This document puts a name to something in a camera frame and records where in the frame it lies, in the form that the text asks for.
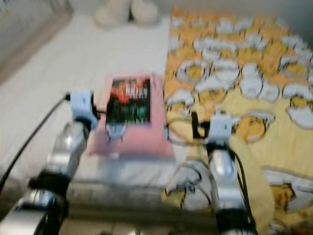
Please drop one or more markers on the dark flower cover book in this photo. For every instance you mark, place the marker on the dark flower cover book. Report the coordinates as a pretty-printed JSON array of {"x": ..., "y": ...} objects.
[{"x": 128, "y": 103}]

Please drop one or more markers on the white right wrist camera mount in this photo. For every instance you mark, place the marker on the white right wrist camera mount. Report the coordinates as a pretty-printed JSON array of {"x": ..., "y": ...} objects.
[{"x": 221, "y": 127}]

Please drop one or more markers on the pink sheep print pillow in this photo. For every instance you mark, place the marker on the pink sheep print pillow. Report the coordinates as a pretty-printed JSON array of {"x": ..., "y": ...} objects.
[{"x": 129, "y": 142}]

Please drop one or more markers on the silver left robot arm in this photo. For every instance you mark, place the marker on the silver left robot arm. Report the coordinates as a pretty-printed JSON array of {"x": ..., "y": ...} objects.
[{"x": 63, "y": 149}]

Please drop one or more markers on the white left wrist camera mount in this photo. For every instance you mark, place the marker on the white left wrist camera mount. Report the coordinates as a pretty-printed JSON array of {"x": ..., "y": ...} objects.
[{"x": 82, "y": 104}]

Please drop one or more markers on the yellow duck print blanket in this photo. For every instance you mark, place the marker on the yellow duck print blanket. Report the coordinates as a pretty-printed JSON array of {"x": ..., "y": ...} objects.
[{"x": 234, "y": 58}]

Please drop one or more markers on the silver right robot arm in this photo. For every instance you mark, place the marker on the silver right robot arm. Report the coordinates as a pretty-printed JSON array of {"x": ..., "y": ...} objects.
[{"x": 222, "y": 176}]

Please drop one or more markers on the white quilted mattress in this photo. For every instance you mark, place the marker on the white quilted mattress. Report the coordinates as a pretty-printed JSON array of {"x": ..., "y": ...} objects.
[{"x": 58, "y": 68}]

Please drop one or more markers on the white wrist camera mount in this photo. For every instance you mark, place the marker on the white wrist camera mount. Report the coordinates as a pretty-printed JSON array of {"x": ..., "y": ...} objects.
[
  {"x": 221, "y": 127},
  {"x": 82, "y": 104}
]

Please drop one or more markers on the grey ornament print panel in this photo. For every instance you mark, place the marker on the grey ornament print panel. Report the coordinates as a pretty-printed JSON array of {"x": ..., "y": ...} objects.
[{"x": 24, "y": 34}]

